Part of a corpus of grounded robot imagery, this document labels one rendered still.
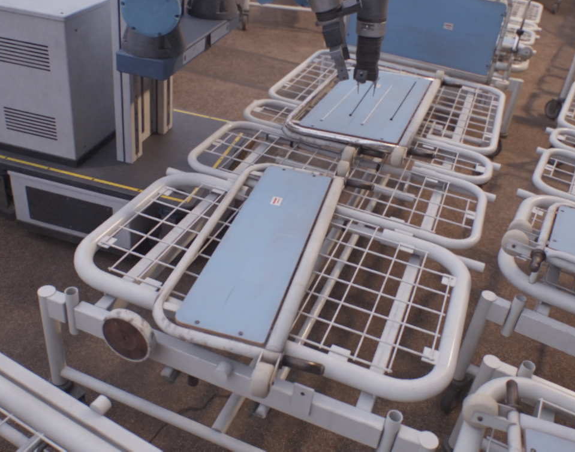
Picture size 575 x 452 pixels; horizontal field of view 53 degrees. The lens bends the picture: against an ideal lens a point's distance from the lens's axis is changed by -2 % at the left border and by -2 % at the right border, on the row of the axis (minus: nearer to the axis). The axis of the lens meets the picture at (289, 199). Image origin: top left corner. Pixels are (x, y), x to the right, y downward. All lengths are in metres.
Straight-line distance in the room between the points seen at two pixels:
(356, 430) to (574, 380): 1.09
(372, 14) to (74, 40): 0.92
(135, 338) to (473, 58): 2.10
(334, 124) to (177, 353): 1.02
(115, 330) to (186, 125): 1.32
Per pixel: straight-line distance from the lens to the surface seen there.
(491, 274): 2.43
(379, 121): 2.03
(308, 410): 1.19
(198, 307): 1.23
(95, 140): 2.20
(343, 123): 1.98
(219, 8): 2.18
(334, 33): 1.63
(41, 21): 1.98
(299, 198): 1.59
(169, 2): 1.53
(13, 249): 2.31
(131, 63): 1.78
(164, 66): 1.74
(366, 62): 1.87
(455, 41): 2.84
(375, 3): 1.80
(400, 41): 2.88
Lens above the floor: 1.36
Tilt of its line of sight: 32 degrees down
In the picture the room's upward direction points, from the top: 8 degrees clockwise
